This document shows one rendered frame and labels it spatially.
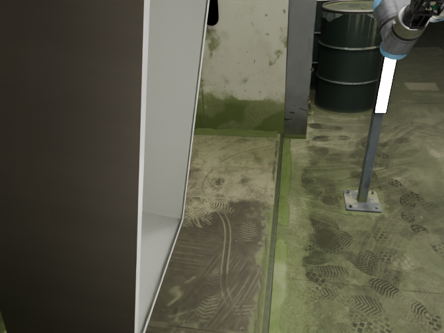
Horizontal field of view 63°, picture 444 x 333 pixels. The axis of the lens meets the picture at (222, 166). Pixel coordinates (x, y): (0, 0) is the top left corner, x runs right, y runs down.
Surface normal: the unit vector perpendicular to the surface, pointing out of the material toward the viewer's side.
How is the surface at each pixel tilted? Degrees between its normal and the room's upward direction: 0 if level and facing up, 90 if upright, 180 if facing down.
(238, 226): 0
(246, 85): 90
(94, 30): 90
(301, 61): 90
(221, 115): 90
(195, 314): 0
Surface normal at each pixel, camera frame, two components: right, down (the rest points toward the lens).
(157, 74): -0.13, 0.53
